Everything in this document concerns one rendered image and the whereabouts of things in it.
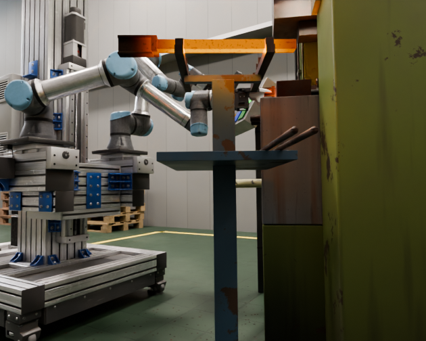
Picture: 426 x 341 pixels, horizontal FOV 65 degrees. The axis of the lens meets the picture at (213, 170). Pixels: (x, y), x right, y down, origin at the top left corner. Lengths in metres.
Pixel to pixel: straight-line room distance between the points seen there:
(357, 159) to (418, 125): 0.17
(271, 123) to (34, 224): 1.32
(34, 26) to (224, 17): 3.60
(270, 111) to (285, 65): 3.49
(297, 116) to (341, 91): 0.28
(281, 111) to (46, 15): 1.37
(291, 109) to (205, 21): 4.40
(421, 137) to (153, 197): 4.85
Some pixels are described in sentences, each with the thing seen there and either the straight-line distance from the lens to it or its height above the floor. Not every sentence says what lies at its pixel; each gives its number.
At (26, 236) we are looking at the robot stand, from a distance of 2.04.
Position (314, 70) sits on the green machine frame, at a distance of 1.70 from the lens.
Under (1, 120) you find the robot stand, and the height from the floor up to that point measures 0.98.
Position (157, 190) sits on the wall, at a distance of 5.49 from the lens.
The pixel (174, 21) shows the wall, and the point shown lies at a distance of 5.91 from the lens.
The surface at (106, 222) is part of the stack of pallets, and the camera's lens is 4.95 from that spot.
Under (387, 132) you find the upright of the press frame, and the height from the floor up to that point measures 0.73.
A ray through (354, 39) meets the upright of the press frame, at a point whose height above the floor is 0.99.
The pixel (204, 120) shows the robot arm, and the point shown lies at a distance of 1.44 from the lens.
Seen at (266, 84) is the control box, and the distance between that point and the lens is 1.92.
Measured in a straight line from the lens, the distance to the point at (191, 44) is 0.85.
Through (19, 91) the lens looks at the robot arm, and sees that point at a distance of 1.57.
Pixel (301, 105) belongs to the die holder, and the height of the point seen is 0.88.
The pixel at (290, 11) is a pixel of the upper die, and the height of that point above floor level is 1.29.
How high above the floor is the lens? 0.60
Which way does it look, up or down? 3 degrees up
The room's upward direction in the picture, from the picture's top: 1 degrees counter-clockwise
